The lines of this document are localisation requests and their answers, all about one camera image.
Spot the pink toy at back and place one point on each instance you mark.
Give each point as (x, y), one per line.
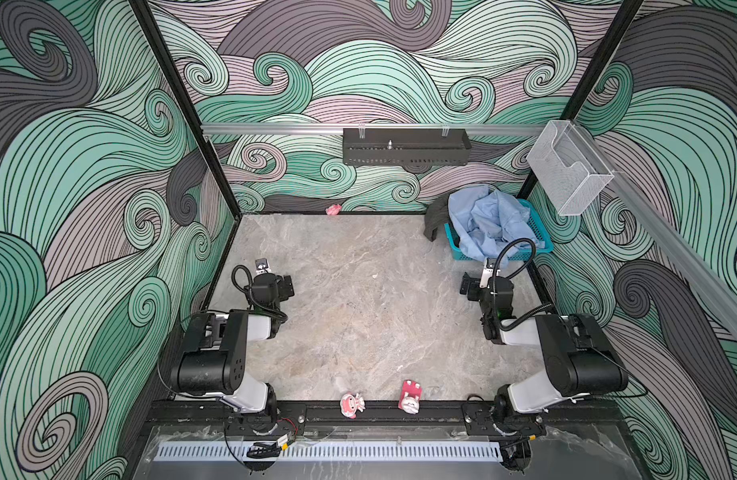
(333, 210)

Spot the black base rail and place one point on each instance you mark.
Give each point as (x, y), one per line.
(476, 417)

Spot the light blue long sleeve shirt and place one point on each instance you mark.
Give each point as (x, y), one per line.
(487, 221)

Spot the black frame post left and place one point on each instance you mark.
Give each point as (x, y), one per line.
(158, 46)

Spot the black frame post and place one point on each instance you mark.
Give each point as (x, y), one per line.
(602, 85)
(158, 46)

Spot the pink white figurine toy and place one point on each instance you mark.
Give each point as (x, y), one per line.
(351, 404)

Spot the aluminium wall rail back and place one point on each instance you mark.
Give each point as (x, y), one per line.
(289, 128)

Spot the clear plastic wall bin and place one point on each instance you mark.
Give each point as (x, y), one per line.
(569, 166)

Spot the teal plastic basket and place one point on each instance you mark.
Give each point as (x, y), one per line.
(535, 223)

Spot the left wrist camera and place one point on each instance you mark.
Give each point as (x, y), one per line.
(261, 266)

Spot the aluminium wall rail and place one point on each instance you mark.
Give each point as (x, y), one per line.
(289, 128)
(688, 208)

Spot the black perforated wall tray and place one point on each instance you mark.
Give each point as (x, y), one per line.
(406, 147)

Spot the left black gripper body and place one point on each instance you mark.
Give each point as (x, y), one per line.
(282, 285)

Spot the black frame post right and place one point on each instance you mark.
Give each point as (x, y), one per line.
(602, 85)

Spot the aluminium wall rail right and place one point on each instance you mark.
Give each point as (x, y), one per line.
(688, 208)

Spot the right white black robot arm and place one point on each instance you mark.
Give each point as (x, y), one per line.
(578, 359)

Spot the dark grey long sleeve shirt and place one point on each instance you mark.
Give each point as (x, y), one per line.
(436, 216)

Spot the white slotted cable duct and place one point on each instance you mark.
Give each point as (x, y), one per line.
(341, 450)

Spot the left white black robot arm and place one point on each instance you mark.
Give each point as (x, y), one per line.
(211, 364)

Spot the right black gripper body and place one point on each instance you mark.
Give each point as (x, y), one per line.
(470, 285)

